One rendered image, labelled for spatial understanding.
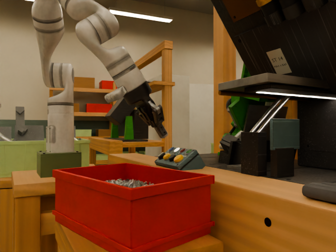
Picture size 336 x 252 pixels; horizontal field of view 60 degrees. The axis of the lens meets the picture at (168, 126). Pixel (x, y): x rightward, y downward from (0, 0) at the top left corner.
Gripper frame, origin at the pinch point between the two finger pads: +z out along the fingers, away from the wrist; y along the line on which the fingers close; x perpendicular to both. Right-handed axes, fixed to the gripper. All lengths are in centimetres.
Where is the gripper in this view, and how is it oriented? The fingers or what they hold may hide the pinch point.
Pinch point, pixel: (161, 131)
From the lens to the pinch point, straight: 80.8
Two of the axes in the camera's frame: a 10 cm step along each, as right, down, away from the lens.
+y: -4.7, 0.1, 8.8
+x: -7.2, 5.7, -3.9
